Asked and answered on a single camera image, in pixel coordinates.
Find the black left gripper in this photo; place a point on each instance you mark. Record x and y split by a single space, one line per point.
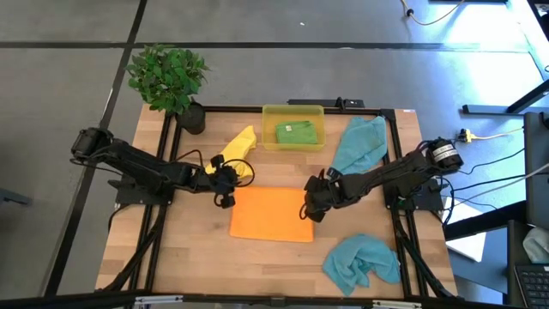
225 182

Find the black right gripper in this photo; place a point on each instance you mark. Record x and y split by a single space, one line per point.
321 195

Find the yellow microfiber towel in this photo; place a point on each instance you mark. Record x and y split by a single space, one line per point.
238 148

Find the orange microfiber towel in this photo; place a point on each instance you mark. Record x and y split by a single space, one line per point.
270 214

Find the green microfiber towel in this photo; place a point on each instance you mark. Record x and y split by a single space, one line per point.
296 132

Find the blue microfiber towel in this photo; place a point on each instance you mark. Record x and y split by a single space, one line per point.
360 143
356 262

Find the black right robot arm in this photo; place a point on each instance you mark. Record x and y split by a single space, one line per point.
394 171

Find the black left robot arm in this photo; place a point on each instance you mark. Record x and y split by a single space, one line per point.
141 167

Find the black plant pot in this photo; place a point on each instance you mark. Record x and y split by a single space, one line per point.
193 120

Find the yellow translucent plastic bin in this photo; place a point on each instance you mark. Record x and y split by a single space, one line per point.
270 129

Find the black bar device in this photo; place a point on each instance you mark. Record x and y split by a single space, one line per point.
317 103

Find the artificial green leafy plant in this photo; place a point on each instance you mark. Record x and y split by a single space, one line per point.
165 77

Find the white paper sheet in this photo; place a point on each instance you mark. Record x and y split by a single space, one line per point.
469 240

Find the black desk leg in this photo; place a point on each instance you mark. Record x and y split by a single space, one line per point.
493 110

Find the grey floor object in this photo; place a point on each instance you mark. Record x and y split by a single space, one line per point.
13 198

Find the grey computer case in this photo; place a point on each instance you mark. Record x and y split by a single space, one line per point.
537 171

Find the white crumpled cloth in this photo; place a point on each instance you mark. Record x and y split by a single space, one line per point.
538 244

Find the black laptop keyboard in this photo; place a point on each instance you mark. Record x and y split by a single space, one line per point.
534 285

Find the black metal table frame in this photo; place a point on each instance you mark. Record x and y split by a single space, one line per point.
240 109

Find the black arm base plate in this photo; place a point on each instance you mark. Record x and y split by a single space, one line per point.
424 199
128 195

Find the silver frame bracket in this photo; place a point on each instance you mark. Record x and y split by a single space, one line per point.
158 299
396 304

